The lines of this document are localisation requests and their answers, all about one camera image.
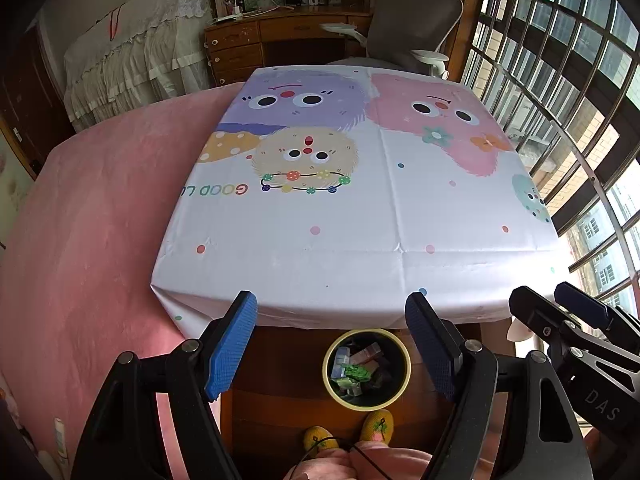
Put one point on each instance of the purple star milk carton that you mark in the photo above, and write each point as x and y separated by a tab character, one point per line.
340	361

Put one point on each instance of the wooden desk with drawers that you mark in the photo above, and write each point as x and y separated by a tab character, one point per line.
281	37

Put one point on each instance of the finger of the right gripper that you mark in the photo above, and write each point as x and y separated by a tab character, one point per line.
553	326
588	309

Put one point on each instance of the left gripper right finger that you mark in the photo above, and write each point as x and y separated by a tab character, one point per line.
438	348

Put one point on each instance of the white ruffled fabric cover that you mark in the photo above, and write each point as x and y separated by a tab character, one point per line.
142	52

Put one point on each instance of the dark wooden door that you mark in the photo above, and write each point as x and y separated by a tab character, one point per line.
30	104

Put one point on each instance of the grey office chair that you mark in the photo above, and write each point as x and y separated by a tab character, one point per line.
405	35

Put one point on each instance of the yellow rimmed trash bin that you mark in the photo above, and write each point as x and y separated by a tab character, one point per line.
391	371

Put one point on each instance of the strawberry duck milk carton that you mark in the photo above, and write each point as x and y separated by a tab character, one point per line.
365	355

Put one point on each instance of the pink bed sheet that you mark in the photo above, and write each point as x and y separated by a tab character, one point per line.
75	281

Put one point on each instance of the cartoon printed tablecloth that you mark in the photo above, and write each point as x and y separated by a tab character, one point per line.
334	192

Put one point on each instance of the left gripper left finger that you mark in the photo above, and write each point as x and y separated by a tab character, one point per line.
224	342

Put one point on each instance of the green crumpled paper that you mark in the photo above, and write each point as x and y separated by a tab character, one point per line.
357	373

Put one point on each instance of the yellow slipper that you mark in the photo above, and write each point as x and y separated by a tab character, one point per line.
317	439
378	427

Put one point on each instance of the metal window bars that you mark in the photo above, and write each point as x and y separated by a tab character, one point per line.
562	79

